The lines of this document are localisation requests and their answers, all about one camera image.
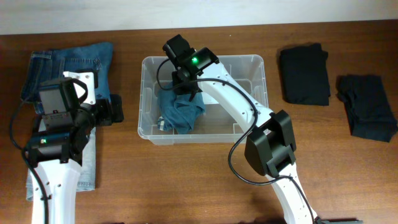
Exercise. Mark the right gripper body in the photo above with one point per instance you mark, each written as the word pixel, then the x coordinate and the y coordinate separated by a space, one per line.
pixel 183 84

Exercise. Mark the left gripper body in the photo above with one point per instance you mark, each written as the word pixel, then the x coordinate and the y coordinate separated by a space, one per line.
pixel 115 107

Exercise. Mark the blue shirt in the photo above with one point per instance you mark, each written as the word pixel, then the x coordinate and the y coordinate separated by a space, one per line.
pixel 178 112

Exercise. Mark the black garment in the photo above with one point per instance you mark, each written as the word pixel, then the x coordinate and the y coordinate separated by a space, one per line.
pixel 367 108
pixel 304 75

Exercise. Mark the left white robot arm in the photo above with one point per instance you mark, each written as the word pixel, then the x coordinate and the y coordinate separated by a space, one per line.
pixel 54 153

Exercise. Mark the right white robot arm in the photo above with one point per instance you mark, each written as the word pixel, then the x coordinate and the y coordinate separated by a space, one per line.
pixel 269 136

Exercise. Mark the white label in bin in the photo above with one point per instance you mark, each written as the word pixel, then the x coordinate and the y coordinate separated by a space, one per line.
pixel 208 100

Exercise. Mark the clear plastic storage bin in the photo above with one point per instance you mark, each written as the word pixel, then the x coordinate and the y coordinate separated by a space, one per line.
pixel 216 125

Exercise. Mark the dark blue folded jeans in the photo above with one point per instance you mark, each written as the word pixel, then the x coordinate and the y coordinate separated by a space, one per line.
pixel 47 65

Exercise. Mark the light blue folded jeans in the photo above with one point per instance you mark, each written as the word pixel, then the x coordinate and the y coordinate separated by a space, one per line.
pixel 87 181

